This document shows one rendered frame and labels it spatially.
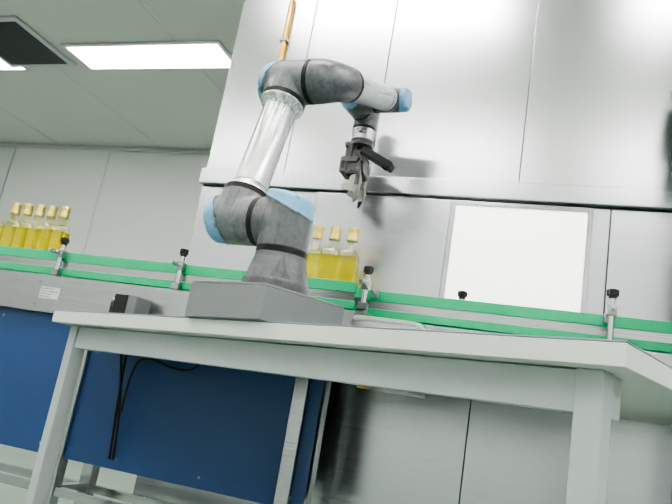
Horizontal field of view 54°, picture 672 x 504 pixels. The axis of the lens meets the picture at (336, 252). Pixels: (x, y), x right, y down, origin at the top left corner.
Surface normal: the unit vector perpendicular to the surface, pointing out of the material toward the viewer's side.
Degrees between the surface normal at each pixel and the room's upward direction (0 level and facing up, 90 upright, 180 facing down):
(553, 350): 90
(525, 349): 90
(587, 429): 90
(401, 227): 90
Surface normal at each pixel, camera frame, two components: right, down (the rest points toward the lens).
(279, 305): 0.75, -0.04
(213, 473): -0.29, -0.28
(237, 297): -0.64, -0.29
